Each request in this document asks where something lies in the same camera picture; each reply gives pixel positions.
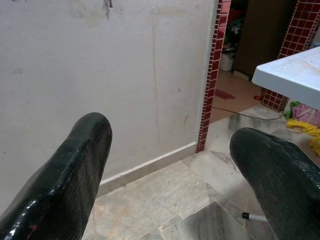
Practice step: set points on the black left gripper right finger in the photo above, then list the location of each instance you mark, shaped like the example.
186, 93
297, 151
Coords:
282, 185

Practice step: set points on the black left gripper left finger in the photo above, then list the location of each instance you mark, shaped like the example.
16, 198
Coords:
55, 190

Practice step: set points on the white tube with black tip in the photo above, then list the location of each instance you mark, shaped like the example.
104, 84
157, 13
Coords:
257, 218

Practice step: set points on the yellow toy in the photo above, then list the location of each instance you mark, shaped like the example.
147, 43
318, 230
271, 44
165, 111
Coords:
300, 125

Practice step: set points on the green toy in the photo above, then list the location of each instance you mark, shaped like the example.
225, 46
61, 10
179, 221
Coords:
290, 111

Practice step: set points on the purple patterned cloth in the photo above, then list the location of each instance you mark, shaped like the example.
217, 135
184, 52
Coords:
306, 112

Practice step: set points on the small red floor item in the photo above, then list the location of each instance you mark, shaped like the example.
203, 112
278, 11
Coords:
257, 97

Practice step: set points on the white plastic table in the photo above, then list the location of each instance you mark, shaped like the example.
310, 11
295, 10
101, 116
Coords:
295, 72

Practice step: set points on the white bin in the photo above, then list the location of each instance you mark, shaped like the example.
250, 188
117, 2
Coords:
226, 62

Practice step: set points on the dark brown cabinet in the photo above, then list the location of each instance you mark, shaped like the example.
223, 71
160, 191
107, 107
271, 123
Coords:
262, 37

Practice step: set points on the wide red tiled pillar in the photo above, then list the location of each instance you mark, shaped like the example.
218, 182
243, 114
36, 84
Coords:
297, 30

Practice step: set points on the narrow red tiled wall edge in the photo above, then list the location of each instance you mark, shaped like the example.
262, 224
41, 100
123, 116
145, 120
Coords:
212, 75

